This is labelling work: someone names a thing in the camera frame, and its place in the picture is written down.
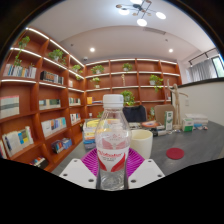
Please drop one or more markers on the flat round red coaster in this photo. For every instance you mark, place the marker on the flat round red coaster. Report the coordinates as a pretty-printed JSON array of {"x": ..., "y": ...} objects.
[{"x": 175, "y": 153}]

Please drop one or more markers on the small green white box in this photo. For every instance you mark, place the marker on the small green white box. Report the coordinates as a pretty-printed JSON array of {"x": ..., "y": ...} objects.
[{"x": 187, "y": 125}]

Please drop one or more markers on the window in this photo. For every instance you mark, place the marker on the window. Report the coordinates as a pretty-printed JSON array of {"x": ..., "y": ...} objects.
[{"x": 219, "y": 66}]

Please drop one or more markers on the tall green white carton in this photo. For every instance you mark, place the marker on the tall green white carton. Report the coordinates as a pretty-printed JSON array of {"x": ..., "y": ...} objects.
[{"x": 168, "y": 120}]

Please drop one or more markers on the ceiling air vent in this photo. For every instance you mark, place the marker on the ceiling air vent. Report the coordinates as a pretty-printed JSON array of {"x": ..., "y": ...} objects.
[{"x": 154, "y": 30}]

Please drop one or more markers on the black curtain track rail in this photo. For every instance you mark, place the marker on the black curtain track rail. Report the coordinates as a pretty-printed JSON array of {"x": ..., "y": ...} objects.
[{"x": 200, "y": 56}]

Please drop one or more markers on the stack of dark books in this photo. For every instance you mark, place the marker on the stack of dark books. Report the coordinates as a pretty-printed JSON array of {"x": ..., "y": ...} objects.
[{"x": 153, "y": 128}]

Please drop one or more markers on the wooden shelf unit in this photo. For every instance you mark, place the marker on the wooden shelf unit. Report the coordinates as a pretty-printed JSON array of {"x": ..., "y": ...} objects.
[{"x": 50, "y": 110}]

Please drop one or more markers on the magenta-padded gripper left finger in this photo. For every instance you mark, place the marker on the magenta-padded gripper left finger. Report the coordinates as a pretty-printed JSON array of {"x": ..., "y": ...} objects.
[{"x": 77, "y": 171}]

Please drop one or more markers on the stack of white boxes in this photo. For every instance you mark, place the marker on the stack of white boxes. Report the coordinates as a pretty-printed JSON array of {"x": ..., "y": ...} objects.
[{"x": 198, "y": 118}]

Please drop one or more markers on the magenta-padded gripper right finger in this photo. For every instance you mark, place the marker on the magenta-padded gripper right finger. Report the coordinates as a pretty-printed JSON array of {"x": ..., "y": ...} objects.
[{"x": 146, "y": 171}]

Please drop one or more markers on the cream ceramic cup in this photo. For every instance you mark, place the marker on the cream ceramic cup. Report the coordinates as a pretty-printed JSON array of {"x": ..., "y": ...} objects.
[{"x": 142, "y": 142}]

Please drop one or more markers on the clear plastic water bottle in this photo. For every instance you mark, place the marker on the clear plastic water bottle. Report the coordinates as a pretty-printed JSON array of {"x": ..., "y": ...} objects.
[{"x": 112, "y": 140}]

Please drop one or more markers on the stack of colourful books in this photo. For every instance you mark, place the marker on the stack of colourful books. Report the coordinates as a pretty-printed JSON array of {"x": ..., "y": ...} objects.
[{"x": 89, "y": 135}]

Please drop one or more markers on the recessed ceiling spotlight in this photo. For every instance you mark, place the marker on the recessed ceiling spotlight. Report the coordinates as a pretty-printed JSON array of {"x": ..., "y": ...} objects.
[
  {"x": 92, "y": 49},
  {"x": 170, "y": 50}
]

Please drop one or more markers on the branched ceiling lamp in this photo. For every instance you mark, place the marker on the branched ceiling lamp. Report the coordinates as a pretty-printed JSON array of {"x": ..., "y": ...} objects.
[{"x": 141, "y": 10}]

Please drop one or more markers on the grey curtain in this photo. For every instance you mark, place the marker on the grey curtain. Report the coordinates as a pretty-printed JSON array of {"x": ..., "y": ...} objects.
[{"x": 202, "y": 70}]

